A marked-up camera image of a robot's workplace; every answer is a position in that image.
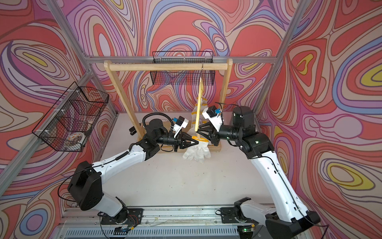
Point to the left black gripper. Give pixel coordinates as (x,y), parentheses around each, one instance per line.
(181,140)

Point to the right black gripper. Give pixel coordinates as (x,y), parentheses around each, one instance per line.
(206,130)

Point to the white glove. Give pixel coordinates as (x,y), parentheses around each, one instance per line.
(202,120)
(203,106)
(198,152)

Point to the yellow curved clip hanger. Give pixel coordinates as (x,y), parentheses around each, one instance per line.
(199,102)

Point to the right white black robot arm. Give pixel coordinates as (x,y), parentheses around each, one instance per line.
(290,216)

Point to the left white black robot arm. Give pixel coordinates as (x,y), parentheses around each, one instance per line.
(86,184)

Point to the black object behind rack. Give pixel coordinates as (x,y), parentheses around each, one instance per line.
(132,130)

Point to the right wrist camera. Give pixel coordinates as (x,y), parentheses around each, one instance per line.
(214,115)

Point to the back black wire basket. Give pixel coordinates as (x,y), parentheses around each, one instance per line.
(192,71)

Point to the aluminium front rail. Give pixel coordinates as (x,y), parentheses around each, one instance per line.
(161,222)

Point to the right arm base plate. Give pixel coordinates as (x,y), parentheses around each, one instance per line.
(235,215)

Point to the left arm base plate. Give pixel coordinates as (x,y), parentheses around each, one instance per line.
(127,216)

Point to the side black wire basket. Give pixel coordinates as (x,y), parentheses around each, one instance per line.
(80,108)

